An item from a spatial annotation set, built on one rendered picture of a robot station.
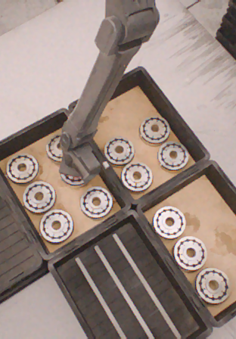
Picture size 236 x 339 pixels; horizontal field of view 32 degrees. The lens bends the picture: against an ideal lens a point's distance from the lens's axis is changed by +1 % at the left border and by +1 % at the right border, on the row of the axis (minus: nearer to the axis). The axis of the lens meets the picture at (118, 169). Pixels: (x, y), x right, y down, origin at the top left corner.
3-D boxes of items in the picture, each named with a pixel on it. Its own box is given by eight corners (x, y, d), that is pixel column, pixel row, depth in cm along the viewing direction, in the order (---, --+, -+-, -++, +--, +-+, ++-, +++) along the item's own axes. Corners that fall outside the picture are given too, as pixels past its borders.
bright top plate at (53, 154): (40, 144, 134) (39, 143, 134) (65, 128, 136) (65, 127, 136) (57, 167, 132) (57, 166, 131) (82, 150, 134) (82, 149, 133)
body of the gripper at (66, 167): (88, 147, 122) (88, 137, 115) (80, 178, 118) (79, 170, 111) (67, 142, 122) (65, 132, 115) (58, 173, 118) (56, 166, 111)
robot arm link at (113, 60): (147, -5, 74) (101, 8, 69) (166, 19, 73) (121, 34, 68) (85, 122, 110) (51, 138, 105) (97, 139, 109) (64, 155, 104)
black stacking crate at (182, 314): (51, 267, 126) (46, 262, 115) (130, 216, 132) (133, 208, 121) (120, 392, 115) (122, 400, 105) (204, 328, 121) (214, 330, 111)
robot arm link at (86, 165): (89, 117, 106) (63, 129, 101) (115, 150, 103) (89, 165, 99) (79, 142, 116) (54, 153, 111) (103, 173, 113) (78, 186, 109)
